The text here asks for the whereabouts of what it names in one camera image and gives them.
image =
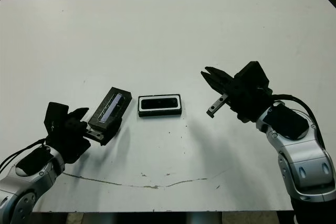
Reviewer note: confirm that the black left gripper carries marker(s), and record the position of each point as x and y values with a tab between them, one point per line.
71	140

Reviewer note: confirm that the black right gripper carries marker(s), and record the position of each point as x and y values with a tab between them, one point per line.
246	103

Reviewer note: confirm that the black box lid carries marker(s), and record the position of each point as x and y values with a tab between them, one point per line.
113	103

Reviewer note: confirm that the black rectangular camera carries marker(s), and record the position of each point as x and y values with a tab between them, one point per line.
157	104

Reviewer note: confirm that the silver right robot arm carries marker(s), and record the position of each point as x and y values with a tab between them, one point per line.
302	155

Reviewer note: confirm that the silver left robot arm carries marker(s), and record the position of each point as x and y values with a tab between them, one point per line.
29	179

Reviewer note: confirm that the black box with white insert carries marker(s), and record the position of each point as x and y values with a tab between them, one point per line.
160	113

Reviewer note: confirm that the grey robot left leg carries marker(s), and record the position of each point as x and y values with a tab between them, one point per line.
99	218

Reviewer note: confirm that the grey robot leg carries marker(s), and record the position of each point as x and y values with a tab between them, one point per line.
206	218
99	218

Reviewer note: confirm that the grey robot right leg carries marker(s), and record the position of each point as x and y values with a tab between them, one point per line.
206	218

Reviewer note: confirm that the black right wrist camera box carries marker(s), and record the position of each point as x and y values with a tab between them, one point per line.
252	75

